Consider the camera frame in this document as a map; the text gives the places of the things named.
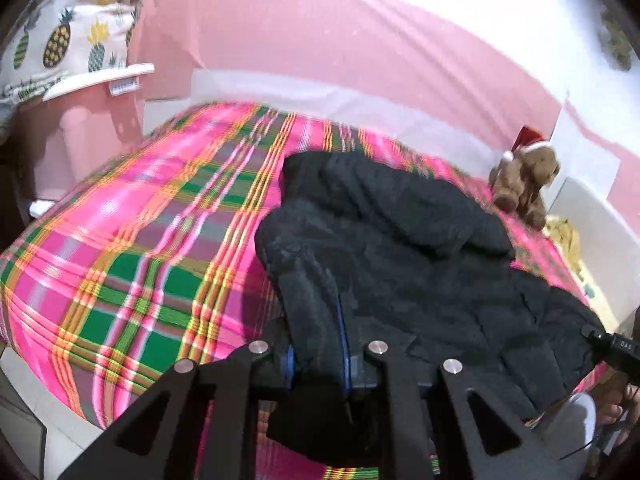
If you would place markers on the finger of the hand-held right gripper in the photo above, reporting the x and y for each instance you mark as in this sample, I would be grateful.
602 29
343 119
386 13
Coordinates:
592 335

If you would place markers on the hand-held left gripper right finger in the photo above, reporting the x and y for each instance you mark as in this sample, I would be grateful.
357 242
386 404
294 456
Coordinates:
344 355

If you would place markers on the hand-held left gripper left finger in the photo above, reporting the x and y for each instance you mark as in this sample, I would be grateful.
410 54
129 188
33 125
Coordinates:
280 365

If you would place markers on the black puffer jacket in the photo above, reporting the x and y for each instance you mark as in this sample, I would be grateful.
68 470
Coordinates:
400 260

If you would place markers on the person's white pants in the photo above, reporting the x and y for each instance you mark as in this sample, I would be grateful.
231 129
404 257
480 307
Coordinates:
577 425

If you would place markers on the yellow cloth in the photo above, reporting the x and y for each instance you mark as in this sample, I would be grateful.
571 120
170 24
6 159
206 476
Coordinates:
562 240

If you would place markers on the white panel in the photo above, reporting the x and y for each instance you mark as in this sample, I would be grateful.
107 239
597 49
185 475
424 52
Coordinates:
600 230

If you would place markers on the brown teddy bear santa hat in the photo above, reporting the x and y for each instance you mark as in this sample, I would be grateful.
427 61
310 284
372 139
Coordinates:
525 180

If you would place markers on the pink plaid blanket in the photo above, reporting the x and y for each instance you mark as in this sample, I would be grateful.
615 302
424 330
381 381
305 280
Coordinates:
140 240

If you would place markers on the white headboard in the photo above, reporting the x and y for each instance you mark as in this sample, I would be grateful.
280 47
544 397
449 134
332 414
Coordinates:
325 97

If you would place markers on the white window sill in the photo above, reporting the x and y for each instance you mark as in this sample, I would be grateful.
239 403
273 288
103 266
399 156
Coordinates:
100 77

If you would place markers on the pineapple print curtain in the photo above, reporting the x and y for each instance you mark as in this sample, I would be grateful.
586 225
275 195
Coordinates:
60 35

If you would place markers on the green wall decoration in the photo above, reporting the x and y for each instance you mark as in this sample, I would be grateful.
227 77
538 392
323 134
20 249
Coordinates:
617 40

